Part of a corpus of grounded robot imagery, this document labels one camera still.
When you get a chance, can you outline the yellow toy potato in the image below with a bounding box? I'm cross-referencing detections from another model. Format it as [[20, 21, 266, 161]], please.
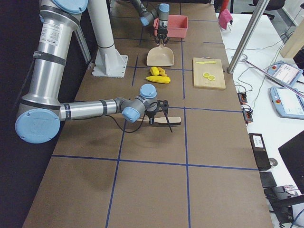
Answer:
[[150, 66, 160, 76]]

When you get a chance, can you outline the lemon slice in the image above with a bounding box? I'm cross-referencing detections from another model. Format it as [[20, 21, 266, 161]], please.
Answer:
[[203, 72, 210, 78], [208, 75, 216, 81]]

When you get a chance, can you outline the metal rod with hook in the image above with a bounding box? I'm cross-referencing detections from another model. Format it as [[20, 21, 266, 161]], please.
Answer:
[[239, 54, 304, 98]]

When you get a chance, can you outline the beige plastic dustpan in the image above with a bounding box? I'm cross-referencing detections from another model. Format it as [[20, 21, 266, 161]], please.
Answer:
[[146, 40, 174, 67]]

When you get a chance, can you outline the blue teach pendant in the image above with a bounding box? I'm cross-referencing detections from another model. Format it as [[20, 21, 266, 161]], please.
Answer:
[[269, 86, 304, 120], [267, 61, 303, 86]]

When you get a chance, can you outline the far blue teach pendant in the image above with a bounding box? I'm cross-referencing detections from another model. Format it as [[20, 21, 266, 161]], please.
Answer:
[[267, 61, 303, 86]]

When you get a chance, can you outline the yellow toy corn cob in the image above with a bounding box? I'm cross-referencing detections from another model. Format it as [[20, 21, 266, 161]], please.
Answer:
[[145, 76, 171, 84]]

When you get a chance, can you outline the beige black hand brush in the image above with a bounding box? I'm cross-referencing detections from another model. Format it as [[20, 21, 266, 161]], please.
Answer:
[[137, 117, 181, 126]]

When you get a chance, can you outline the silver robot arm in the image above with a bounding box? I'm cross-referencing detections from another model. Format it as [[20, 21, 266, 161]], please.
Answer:
[[15, 0, 158, 143], [130, 0, 170, 45]]

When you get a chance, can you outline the silver metal frame post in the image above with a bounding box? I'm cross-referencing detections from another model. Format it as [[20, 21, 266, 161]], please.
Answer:
[[227, 0, 269, 74]]

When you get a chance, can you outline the orange black connector far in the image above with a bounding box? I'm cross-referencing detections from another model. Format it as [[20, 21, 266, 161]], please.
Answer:
[[237, 85, 247, 105]]

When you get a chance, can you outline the lemon slice near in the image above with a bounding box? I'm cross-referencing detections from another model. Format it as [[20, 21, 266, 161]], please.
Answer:
[[208, 75, 216, 81]]

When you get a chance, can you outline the brown toy ginger root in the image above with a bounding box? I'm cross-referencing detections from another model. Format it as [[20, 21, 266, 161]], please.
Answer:
[[157, 67, 167, 76]]

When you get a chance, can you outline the lemon slice far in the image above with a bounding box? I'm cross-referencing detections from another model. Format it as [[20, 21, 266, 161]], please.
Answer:
[[203, 72, 210, 78]]

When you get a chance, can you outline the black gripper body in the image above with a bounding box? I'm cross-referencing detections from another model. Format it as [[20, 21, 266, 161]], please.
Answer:
[[157, 24, 168, 38], [145, 108, 159, 119]]

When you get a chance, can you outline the pink plastic bin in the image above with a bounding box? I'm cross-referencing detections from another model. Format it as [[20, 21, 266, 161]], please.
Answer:
[[167, 15, 188, 38]]

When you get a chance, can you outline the black monitor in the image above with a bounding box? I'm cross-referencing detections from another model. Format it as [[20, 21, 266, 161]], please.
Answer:
[[278, 133, 304, 194]]

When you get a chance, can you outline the near blue teach pendant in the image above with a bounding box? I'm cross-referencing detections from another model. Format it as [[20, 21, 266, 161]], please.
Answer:
[[269, 86, 304, 120]]

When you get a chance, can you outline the yellow plastic knife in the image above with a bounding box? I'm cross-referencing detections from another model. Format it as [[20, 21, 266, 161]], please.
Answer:
[[195, 61, 217, 64]]

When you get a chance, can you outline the black power box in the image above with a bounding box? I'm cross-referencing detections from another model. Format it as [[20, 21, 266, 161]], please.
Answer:
[[248, 133, 271, 171]]

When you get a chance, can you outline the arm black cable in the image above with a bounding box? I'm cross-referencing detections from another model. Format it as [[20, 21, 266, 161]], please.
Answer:
[[104, 111, 173, 133]]

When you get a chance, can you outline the orange black connector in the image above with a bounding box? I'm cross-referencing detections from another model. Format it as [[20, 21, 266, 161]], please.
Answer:
[[237, 85, 247, 105], [241, 104, 253, 124]]

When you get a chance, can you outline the white camera support pole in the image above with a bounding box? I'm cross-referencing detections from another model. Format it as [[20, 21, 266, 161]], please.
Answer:
[[87, 0, 128, 78]]

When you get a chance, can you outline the orange black connector near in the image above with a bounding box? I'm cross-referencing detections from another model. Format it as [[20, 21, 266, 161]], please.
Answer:
[[241, 104, 253, 124]]

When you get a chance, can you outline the pink cloth on stand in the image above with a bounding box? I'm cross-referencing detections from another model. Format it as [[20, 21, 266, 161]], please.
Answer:
[[218, 9, 233, 31]]

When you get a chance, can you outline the wooden cutting board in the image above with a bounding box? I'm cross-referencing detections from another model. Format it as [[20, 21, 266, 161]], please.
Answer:
[[193, 57, 226, 90]]

